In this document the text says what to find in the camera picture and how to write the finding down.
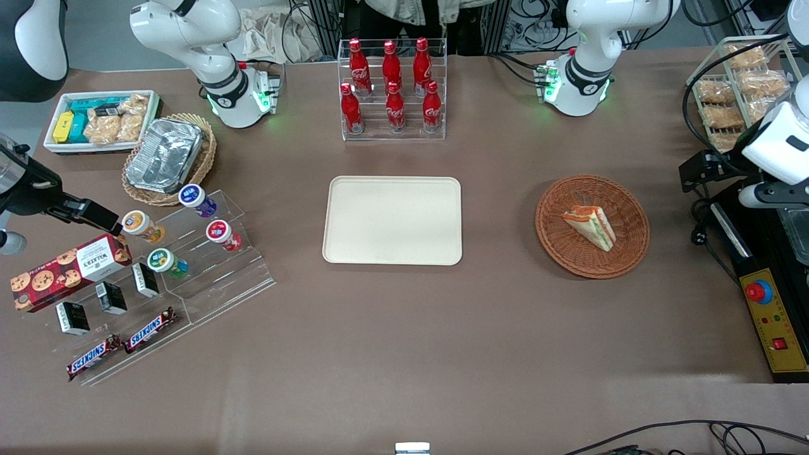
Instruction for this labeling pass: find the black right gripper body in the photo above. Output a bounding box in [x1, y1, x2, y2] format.
[0, 147, 65, 217]

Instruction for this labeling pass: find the triangular sandwich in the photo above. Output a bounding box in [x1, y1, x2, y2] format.
[561, 205, 617, 253]

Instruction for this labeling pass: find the light oval wicker basket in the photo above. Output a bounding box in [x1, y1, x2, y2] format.
[122, 113, 217, 207]

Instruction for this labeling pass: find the brown round wicker basket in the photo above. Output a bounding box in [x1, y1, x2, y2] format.
[535, 174, 651, 280]

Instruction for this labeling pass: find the cream plastic tray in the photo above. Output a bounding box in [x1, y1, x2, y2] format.
[322, 176, 463, 266]

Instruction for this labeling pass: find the orange lid yogurt cup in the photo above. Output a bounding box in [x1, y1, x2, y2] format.
[121, 210, 166, 245]

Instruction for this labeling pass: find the red cookie box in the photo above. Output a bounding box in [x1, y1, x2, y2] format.
[10, 234, 133, 313]

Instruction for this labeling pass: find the green lid yogurt cup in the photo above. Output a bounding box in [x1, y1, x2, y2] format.
[147, 248, 189, 279]

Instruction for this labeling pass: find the small black carton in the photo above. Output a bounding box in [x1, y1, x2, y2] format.
[95, 281, 128, 315]
[56, 301, 90, 336]
[131, 262, 160, 298]

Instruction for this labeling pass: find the yellow small box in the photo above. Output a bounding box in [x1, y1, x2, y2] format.
[52, 111, 76, 144]

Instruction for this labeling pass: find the aluminium foil container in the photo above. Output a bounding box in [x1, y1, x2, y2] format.
[125, 118, 204, 195]

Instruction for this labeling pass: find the white rectangular bin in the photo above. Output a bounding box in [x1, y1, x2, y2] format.
[43, 90, 162, 156]

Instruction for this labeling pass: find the purple lid yogurt cup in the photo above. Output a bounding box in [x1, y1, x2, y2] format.
[178, 184, 217, 219]

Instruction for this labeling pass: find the red emergency stop button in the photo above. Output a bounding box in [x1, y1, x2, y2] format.
[745, 279, 775, 306]

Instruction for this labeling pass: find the black machine with yellow panel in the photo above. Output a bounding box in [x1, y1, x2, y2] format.
[708, 183, 809, 384]

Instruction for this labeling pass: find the red lid yogurt cup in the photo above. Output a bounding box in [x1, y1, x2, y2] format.
[205, 220, 243, 252]

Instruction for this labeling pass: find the snickers chocolate bar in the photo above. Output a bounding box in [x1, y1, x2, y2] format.
[124, 307, 178, 354]
[66, 335, 122, 382]

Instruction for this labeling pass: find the clear acrylic stepped display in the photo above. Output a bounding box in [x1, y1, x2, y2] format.
[54, 188, 277, 387]

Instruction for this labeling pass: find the beige cloth bag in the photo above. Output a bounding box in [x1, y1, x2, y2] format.
[239, 8, 324, 64]

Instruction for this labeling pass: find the red cola bottle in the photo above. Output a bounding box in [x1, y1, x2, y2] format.
[349, 38, 372, 97]
[413, 37, 434, 96]
[341, 83, 365, 135]
[422, 80, 443, 134]
[382, 40, 403, 95]
[386, 82, 406, 134]

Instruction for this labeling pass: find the clear acrylic bottle rack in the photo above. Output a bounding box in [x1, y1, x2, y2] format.
[337, 38, 447, 142]

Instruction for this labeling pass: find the person in beige jacket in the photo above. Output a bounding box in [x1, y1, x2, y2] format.
[364, 0, 495, 27]

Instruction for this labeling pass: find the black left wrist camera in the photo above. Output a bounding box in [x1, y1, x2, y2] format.
[679, 149, 745, 194]

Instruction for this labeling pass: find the black power cable with plug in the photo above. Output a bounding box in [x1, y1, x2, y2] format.
[689, 190, 741, 298]

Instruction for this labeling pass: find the white wire rack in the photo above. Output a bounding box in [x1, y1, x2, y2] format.
[686, 35, 809, 166]

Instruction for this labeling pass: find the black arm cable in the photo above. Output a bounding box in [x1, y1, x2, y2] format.
[681, 33, 792, 166]

